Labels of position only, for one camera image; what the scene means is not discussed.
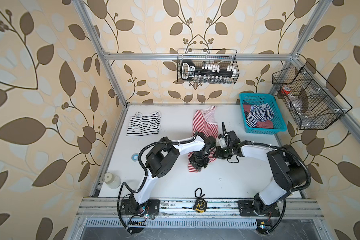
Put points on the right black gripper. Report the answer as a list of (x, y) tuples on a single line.
[(218, 153)]

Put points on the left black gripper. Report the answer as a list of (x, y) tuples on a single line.
[(199, 165)]

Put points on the red white striped tank top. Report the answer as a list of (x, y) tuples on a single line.
[(204, 122)]

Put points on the black white striped tank top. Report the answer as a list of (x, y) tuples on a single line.
[(144, 124)]

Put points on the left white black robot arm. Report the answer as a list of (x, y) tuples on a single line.
[(157, 159)]

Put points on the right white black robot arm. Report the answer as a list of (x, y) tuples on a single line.
[(290, 174)]

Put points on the navy striped tank top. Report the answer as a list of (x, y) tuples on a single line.
[(259, 114)]

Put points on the teal plastic basket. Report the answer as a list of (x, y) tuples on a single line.
[(261, 114)]

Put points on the yellow black tape measure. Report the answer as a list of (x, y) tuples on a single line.
[(200, 205)]

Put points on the black white tool set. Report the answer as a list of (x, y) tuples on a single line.
[(189, 70)]

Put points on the red capped plastic bottle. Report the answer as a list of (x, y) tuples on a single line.
[(293, 102)]

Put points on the right circuit board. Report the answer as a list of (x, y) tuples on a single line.
[(263, 227)]

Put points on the back black wire basket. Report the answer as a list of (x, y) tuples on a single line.
[(221, 57)]

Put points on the black wire basket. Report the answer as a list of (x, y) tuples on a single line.
[(323, 103), (221, 57)]

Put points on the right black wire basket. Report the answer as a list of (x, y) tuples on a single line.
[(323, 103)]

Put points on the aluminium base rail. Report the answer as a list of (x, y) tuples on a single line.
[(292, 209)]

